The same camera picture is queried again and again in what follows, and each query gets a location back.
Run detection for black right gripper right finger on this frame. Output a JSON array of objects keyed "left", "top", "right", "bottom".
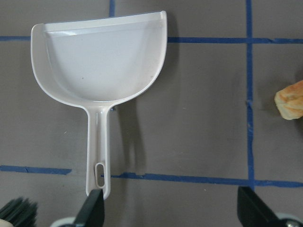
[{"left": 237, "top": 186, "right": 278, "bottom": 227}]

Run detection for white brush black bristles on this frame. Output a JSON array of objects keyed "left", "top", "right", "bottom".
[{"left": 0, "top": 197, "right": 38, "bottom": 227}]

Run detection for white plastic dustpan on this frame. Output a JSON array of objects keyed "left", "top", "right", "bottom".
[{"left": 31, "top": 11, "right": 168, "bottom": 199}]

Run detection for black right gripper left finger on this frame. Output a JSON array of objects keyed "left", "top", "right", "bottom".
[{"left": 73, "top": 189, "right": 105, "bottom": 227}]

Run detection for orange bread piece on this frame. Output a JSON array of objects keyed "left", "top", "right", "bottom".
[{"left": 274, "top": 80, "right": 303, "bottom": 120}]

